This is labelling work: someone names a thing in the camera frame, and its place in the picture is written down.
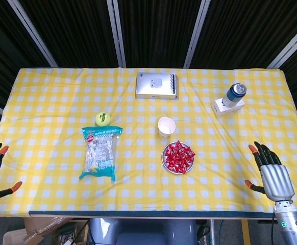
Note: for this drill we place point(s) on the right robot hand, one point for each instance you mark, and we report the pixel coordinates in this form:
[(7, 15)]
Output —
[(278, 178)]

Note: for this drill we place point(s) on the red candy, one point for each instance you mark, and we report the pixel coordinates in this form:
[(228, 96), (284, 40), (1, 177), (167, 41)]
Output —
[(184, 157), (186, 148), (191, 154), (183, 167), (177, 145), (173, 167), (189, 162), (177, 162), (168, 158), (169, 151), (177, 154)]

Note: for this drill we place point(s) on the white paper cup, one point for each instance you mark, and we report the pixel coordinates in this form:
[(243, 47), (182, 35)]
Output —
[(166, 125)]

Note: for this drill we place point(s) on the white plastic bin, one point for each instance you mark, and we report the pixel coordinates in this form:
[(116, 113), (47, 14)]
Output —
[(12, 237)]

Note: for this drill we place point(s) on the brown cardboard box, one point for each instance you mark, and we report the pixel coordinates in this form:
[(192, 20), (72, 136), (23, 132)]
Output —
[(41, 227)]

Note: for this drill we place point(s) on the small white box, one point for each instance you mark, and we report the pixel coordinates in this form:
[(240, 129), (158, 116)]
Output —
[(225, 111)]

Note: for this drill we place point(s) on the metal table leg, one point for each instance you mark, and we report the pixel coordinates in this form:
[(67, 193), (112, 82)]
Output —
[(212, 234)]

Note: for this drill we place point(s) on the blue beverage can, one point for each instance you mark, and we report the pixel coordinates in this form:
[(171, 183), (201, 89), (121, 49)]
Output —
[(234, 95)]

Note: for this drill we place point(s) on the yellow checkered tablecloth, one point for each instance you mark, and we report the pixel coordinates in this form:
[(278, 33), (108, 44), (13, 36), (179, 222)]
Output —
[(61, 97)]

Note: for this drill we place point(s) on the round steel plate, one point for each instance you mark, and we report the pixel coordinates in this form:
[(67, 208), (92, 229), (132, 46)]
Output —
[(167, 169)]

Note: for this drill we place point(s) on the teal snack bag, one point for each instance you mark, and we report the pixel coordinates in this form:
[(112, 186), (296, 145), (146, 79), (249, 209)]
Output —
[(100, 153)]

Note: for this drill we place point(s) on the yellow tennis ball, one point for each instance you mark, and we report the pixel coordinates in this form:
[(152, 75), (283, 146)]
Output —
[(102, 118)]

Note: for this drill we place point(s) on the grey robot torso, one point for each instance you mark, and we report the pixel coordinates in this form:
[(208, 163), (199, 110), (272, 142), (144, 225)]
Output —
[(143, 232)]

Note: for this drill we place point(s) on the silver earbuds box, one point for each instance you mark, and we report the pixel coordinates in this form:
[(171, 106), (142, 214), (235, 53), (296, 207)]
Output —
[(153, 85)]

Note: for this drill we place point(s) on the black pleated curtain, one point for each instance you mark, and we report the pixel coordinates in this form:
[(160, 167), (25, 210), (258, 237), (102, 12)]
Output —
[(158, 33)]

